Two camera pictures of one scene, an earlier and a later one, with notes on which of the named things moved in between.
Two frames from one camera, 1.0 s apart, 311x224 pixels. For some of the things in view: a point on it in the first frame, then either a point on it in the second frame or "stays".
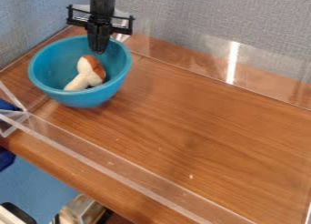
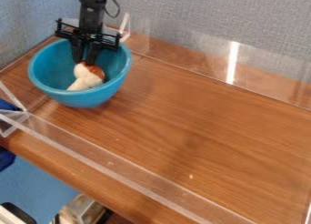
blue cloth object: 6,157 stays
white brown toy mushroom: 90,74 stays
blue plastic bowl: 53,68 stays
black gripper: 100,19 -> 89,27
